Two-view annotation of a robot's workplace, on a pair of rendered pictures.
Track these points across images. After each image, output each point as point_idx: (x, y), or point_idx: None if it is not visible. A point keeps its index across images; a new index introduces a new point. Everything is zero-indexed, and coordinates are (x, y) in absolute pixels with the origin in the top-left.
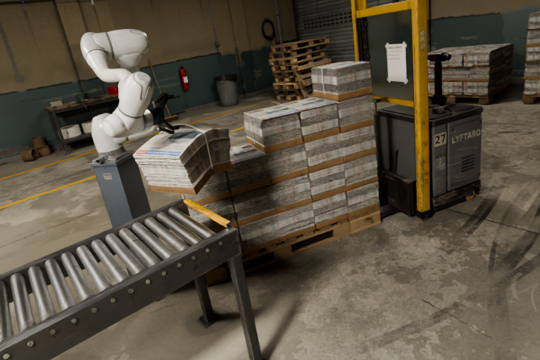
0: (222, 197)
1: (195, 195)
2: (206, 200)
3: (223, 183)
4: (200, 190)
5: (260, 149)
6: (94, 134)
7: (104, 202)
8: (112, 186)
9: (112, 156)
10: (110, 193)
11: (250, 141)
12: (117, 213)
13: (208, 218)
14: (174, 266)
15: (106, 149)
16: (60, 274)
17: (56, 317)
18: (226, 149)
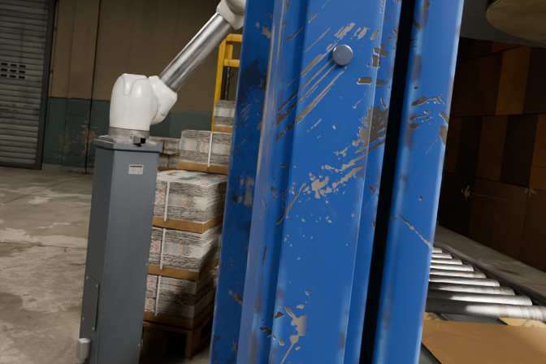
0: (217, 222)
1: (207, 214)
2: (210, 223)
3: (220, 204)
4: (210, 207)
5: (227, 171)
6: (137, 99)
7: (110, 215)
8: (136, 185)
9: (147, 138)
10: (127, 198)
11: (192, 165)
12: (126, 235)
13: (207, 250)
14: None
15: (145, 125)
16: None
17: (444, 247)
18: None
